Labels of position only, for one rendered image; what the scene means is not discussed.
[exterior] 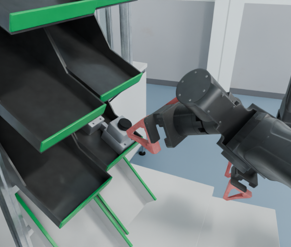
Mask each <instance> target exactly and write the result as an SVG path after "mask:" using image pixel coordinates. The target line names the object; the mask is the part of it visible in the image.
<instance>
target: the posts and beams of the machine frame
mask: <svg viewBox="0 0 291 247"><path fill-rule="evenodd" d="M120 6H121V38H122V57H123V58H124V59H125V60H126V61H127V62H129V63H130V64H131V32H130V3H129V2H128V3H124V4H120Z"/></svg>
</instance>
